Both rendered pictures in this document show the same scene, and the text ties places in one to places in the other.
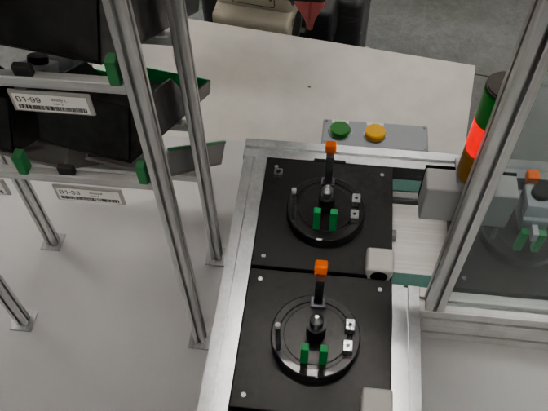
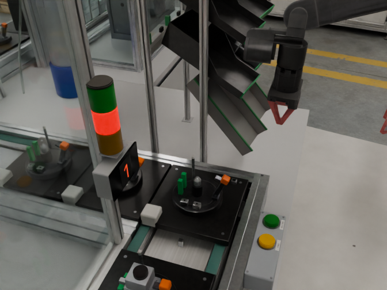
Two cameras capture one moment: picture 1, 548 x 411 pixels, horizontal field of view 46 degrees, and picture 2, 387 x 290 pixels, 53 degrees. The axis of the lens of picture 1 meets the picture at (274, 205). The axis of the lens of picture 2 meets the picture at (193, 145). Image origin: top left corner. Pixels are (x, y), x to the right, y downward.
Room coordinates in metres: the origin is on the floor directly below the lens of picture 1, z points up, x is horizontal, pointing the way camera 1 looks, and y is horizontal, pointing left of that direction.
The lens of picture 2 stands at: (0.82, -0.86, 1.75)
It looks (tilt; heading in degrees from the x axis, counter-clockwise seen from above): 37 degrees down; 101
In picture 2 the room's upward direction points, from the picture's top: 1 degrees counter-clockwise
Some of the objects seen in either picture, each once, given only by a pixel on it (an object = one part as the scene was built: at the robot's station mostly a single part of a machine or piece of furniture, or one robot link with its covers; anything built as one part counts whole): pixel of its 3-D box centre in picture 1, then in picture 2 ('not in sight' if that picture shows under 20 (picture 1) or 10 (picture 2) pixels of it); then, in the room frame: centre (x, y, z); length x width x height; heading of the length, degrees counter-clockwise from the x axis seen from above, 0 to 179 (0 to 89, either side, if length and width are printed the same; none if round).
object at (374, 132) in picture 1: (374, 134); (266, 241); (0.87, -0.20, 0.96); 0.04 x 0.04 x 0.02
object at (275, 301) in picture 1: (315, 328); (116, 170); (0.43, -0.06, 1.01); 0.24 x 0.24 x 0.13; 82
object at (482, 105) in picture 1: (501, 105); (102, 95); (0.52, -0.26, 1.38); 0.05 x 0.05 x 0.05
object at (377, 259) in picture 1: (326, 200); (197, 187); (0.67, -0.09, 1.01); 0.24 x 0.24 x 0.13; 82
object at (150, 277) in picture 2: not in sight; (137, 279); (0.61, -0.43, 1.06); 0.08 x 0.04 x 0.07; 173
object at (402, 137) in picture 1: (373, 143); (265, 250); (0.87, -0.20, 0.93); 0.21 x 0.07 x 0.06; 82
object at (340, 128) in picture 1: (339, 131); (271, 221); (0.88, -0.14, 0.96); 0.04 x 0.04 x 0.02
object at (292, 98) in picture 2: not in sight; (287, 79); (0.87, -0.07, 1.35); 0.10 x 0.07 x 0.07; 82
